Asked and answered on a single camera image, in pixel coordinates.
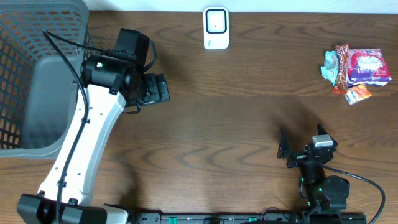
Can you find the orange snack bar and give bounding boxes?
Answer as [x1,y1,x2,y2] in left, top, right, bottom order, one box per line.
[332,44,349,95]

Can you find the orange tissue pack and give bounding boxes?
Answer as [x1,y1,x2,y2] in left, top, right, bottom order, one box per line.
[345,84,372,105]

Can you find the teal snack wrapper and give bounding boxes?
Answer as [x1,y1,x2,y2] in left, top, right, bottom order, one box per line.
[320,51,340,85]

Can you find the purple red pad package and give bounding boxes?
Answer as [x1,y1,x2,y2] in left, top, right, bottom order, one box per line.
[348,49,392,88]

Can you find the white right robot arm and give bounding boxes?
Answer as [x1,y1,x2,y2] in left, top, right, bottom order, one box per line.
[277,124,350,212]

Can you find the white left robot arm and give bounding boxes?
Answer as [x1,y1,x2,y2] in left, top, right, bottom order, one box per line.
[17,52,170,223]

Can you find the white barcode scanner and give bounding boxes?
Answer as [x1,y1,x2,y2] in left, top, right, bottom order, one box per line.
[203,7,230,50]

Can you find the grey plastic mesh basket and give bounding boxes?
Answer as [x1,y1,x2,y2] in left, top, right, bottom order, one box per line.
[1,0,93,159]

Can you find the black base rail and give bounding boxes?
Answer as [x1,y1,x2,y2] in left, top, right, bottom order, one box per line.
[127,212,367,224]

